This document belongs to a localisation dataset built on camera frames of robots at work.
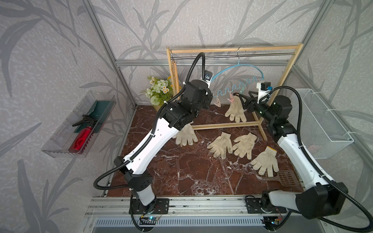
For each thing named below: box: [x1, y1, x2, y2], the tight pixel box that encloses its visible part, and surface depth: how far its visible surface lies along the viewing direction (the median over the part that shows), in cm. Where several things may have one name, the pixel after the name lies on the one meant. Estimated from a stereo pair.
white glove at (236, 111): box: [224, 95, 247, 123], surface depth 93 cm
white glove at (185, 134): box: [172, 123, 199, 148], surface depth 84 cm
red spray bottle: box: [68, 125, 94, 155], surface depth 60 cm
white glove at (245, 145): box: [232, 132, 257, 160], surface depth 98 cm
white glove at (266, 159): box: [250, 146, 280, 178], surface depth 90 cm
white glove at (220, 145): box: [206, 132, 233, 160], surface depth 98 cm
